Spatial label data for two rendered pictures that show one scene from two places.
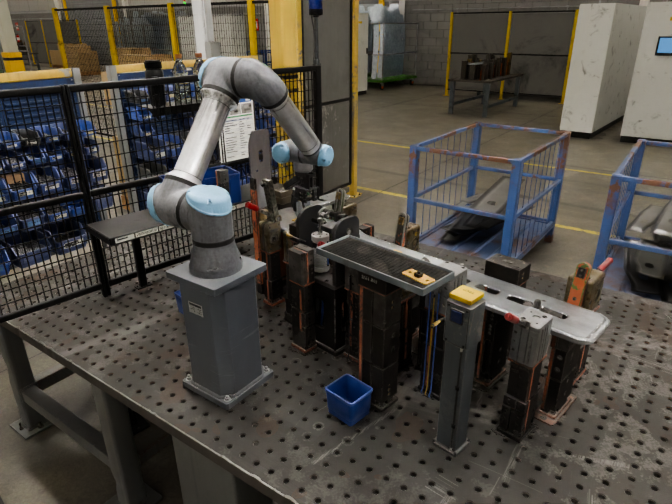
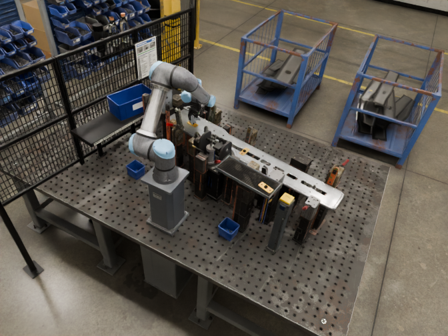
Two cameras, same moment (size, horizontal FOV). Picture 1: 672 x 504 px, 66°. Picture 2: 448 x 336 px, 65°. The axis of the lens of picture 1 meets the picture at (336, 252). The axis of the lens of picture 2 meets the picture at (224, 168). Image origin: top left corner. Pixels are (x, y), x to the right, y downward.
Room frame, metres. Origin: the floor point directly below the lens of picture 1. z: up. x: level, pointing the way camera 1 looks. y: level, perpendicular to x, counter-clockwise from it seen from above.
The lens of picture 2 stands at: (-0.15, 0.32, 2.57)
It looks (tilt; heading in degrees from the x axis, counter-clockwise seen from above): 43 degrees down; 348
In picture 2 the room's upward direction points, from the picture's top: 6 degrees clockwise
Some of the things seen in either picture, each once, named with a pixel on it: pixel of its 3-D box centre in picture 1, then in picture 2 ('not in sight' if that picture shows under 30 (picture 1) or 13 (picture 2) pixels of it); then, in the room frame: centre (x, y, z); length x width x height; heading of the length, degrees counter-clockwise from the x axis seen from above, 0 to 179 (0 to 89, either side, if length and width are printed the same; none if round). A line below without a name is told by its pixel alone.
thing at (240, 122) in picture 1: (235, 128); (146, 57); (2.45, 0.46, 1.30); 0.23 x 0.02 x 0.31; 135
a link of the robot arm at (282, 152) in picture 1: (290, 151); (191, 95); (1.88, 0.16, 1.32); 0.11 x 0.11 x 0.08; 58
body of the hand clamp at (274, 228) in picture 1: (271, 262); (177, 148); (1.87, 0.25, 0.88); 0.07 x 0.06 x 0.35; 135
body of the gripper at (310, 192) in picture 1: (305, 185); (196, 107); (1.97, 0.12, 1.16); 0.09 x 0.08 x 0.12; 45
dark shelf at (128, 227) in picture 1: (200, 207); (131, 111); (2.15, 0.59, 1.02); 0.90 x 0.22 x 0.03; 135
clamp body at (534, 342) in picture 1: (524, 376); (306, 221); (1.13, -0.50, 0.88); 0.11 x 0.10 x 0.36; 135
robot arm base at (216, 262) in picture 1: (214, 251); (165, 169); (1.36, 0.35, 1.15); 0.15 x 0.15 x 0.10
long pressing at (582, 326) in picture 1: (397, 256); (247, 153); (1.66, -0.21, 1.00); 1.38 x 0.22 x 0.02; 45
